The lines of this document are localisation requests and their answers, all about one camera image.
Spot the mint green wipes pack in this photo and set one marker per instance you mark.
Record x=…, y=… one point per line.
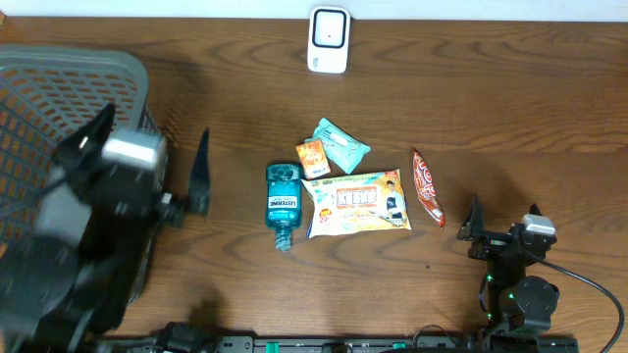
x=344, y=150

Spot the small orange snack pack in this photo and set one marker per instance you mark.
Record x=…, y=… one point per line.
x=313, y=159

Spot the teal mouthwash bottle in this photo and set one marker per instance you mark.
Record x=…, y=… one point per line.
x=283, y=213

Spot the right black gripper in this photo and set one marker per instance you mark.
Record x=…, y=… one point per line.
x=474, y=228

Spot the red Top snack bar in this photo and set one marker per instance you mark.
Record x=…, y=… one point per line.
x=425, y=189

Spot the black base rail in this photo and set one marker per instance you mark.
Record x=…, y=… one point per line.
x=178, y=337

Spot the large yellow white snack bag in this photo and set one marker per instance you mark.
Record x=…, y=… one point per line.
x=350, y=204

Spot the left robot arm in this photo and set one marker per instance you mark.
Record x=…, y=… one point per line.
x=55, y=296

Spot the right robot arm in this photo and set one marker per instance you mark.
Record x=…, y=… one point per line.
x=518, y=306

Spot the grey plastic shopping basket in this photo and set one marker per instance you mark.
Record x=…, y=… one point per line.
x=47, y=93

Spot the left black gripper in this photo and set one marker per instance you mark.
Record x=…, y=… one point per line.
x=80, y=155

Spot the white barcode scanner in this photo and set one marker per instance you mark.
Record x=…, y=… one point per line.
x=328, y=40

